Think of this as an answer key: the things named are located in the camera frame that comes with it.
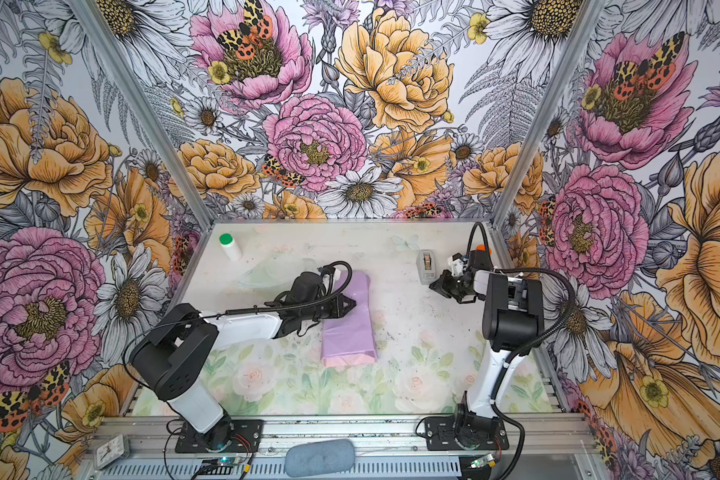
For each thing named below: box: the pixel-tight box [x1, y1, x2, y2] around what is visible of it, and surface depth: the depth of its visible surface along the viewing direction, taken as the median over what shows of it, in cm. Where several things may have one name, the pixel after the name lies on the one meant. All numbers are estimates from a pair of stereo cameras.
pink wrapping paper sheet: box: [321, 270, 377, 367], surface depth 87 cm
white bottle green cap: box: [219, 233, 243, 262], surface depth 107 cm
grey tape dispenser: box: [416, 249, 436, 285], surface depth 106 cm
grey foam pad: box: [285, 439, 355, 477], surface depth 70 cm
